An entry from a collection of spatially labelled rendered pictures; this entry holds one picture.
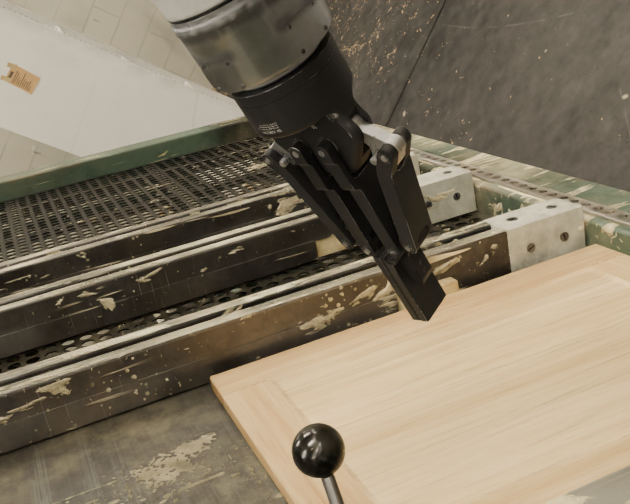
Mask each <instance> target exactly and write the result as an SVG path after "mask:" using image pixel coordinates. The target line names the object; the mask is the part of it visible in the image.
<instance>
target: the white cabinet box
mask: <svg viewBox="0 0 630 504"><path fill-rule="evenodd" d="M243 116H245V115H244V114H243V112H242V111H241V109H240V108H239V106H238V105H237V103H236V102H235V100H234V99H231V98H229V97H227V96H224V95H222V94H220V93H218V92H215V91H213V90H211V89H208V88H206V87H204V86H201V85H199V84H197V83H195V82H192V81H190V80H188V79H185V78H183V77H181V76H178V75H176V74H174V73H171V72H169V71H167V70H165V69H162V68H160V67H158V66H155V65H153V64H151V63H148V62H146V61H144V60H142V59H139V58H137V57H135V56H132V55H130V54H128V53H125V52H123V51H121V50H118V49H116V48H114V47H112V46H109V45H107V44H105V43H102V42H100V41H98V40H95V39H93V38H91V37H88V36H86V35H84V34H82V33H79V32H77V31H75V30H72V29H70V28H68V27H65V26H63V25H61V24H59V23H56V22H54V21H52V20H49V19H47V18H45V17H42V16H40V15H38V14H35V13H33V12H31V11H29V10H26V9H24V8H22V7H19V6H17V5H15V4H12V3H10V2H8V1H5V0H0V127H1V128H4V129H6V130H9V131H12V132H15V133H17V134H20V135H23V136H25V137H28V138H31V139H34V140H36V141H39V142H42V143H44V144H47V145H50V146H53V147H55V148H58V149H61V150H63V151H66V152H69V153H72V154H74V155H77V156H80V157H83V156H87V155H91V154H95V153H99V152H103V151H107V150H111V149H115V148H119V147H123V146H127V145H131V144H135V143H139V142H143V141H147V140H151V139H155V138H159V137H163V136H167V135H171V134H175V133H179V132H183V131H187V130H191V129H195V128H199V127H203V126H207V125H211V124H215V123H219V122H223V121H227V120H231V119H235V118H239V117H243Z"/></svg>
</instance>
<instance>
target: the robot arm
mask: <svg viewBox="0 0 630 504"><path fill-rule="evenodd" d="M150 1H151V2H152V3H153V4H154V5H155V6H156V7H157V8H158V9H159V11H160V12H161V13H162V14H163V16H164V17H165V18H166V19H167V21H168V22H169V23H170V25H171V29H172V31H173V32H174V34H175V35H176V36H177V37H178V38H180V40H181V41H182V43H183V44H184V46H185V47H186V48H187V50H188V51H189V53H190V54H191V56H192V57H193V59H194V60H195V62H196V63H197V65H198V66H199V68H200V69H201V71H202V72H203V74H204V75H205V77H206V78H207V80H208V81H209V82H210V84H211V85H212V87H213V88H215V89H216V90H217V91H218V92H223V93H230V94H231V96H232V97H233V99H234V100H235V102H236V103H237V105H238V106H239V108H240V109H241V111H242V112H243V114H244V115H245V117H246V118H247V120H248V121H249V123H250V124H251V126H252V127H253V129H254V130H255V131H256V133H258V134H259V135H260V136H262V137H265V138H273V140H274V143H273V144H272V145H271V146H270V147H269V148H268V149H267V150H266V152H265V153H264V154H263V155H262V160H263V161H264V162H265V163H266V164H267V165H268V166H269V167H270V168H272V169H273V170H274V171H275V172H277V173H278V174H279V175H280V176H282V177H283V178H284V179H285V180H286V181H287V182H288V183H289V185H290V186H291V187H292V188H293V189H294V190H295V191H296V192H297V194H298V195H299V196H300V197H301V198H302V199H303V200H304V202H305V203H306V204H307V205H308V206H309V207H310V208H311V210H312V211H313V212H314V213H315V214H316V215H317V216H318V218H319V219H320V220H321V221H322V222H323V223H324V224H325V225H326V227H328V228H329V230H330V231H331V232H332V233H333V235H334V236H335V237H336V238H337V239H338V240H339V241H340V243H341V244H342V245H343V246H345V247H346V248H349V249H352V248H353V247H354V245H357V246H359V247H360V248H361V250H362V251H363V252H364V253H365V254H367V255H369V256H372V257H373V259H374V260H375V262H376V263H377V265H378V266H379V268H380V270H382V273H383V274H384V276H385V277H386V278H387V279H388V281H389V283H390V284H391V286H392V287H393V289H394V290H395V292H396V294H397V295H398V297H399V298H400V300H401V301H402V303H403V305H404V306H405V308H406V309H407V311H408V312H409V314H410V316H411V317H412V319H413V320H421V321H425V322H429V321H430V319H431V318H432V316H433V314H434V313H435V311H436V310H437V308H438V307H439V305H440V304H441V302H442V301H443V299H444V298H445V296H446V293H445V292H444V290H443V288H442V286H441V285H440V283H439V281H438V280H437V278H436V276H435V275H434V273H433V271H432V266H431V264H430V263H429V261H428V259H427V258H426V256H425V254H424V253H423V251H422V249H421V248H420V246H421V245H422V243H423V242H424V240H425V239H426V237H427V236H428V235H429V233H430V232H431V230H432V229H433V226H432V223H431V220H430V217H429V213H428V210H427V207H426V204H425V201H424V197H423V194H422V191H421V188H420V185H419V181H418V178H417V175H416V172H415V169H414V166H413V162H412V159H411V156H410V148H411V138H412V136H411V133H410V131H409V130H408V129H406V128H405V127H402V126H398V127H397V128H396V129H395V130H394V131H393V133H390V132H388V131H386V130H383V129H381V128H379V127H377V126H375V125H373V122H372V118H371V116H370V115H369V113H368V112H367V111H366V110H365V109H363V108H362V107H361V106H360V105H359V104H358V103H357V101H356V100H355V99H354V97H353V87H352V85H353V75H352V71H351V69H350V67H349V65H348V64H347V62H346V60H345V58H344V57H343V55H342V53H341V51H340V49H339V48H338V46H337V44H336V42H335V41H334V39H333V37H332V35H331V33H330V32H329V27H330V23H331V20H332V16H331V11H330V9H329V7H328V5H327V4H326V2H325V0H150ZM295 163H296V164H297V165H294V164H295ZM345 226H347V228H348V229H347V230H346V229H345V228H344V227H345Z"/></svg>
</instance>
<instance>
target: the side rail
mask: <svg viewBox="0 0 630 504"><path fill-rule="evenodd" d="M255 136H259V134H258V133H256V131H255V130H254V129H253V127H252V126H251V124H250V123H249V121H248V120H247V118H246V117H245V116H243V117H239V118H235V119H231V120H227V121H223V122H219V123H215V124H211V125H207V126H203V127H199V128H195V129H191V130H187V131H183V132H179V133H175V134H171V135H167V136H163V137H159V138H155V139H151V140H147V141H143V142H139V143H135V144H131V145H127V146H123V147H119V148H115V149H111V150H107V151H103V152H99V153H95V154H91V155H87V156H83V157H79V158H75V159H71V160H67V161H63V162H59V163H55V164H51V165H47V166H43V167H39V168H35V169H31V170H27V171H23V172H19V173H15V174H11V175H7V176H3V177H0V202H4V201H8V200H11V199H15V198H19V197H23V196H27V195H31V194H35V193H38V192H42V191H46V190H50V189H54V188H58V187H62V186H65V185H69V184H73V183H77V182H81V181H85V180H89V179H93V178H96V177H100V176H104V175H108V174H112V173H116V172H120V171H123V170H127V169H131V168H135V167H139V166H143V165H147V164H150V163H154V162H158V161H162V160H166V159H170V158H174V157H178V156H181V155H185V154H189V153H193V152H197V151H201V150H205V149H208V148H212V147H216V146H220V145H224V144H228V143H232V142H236V141H239V140H243V139H247V138H251V137H255Z"/></svg>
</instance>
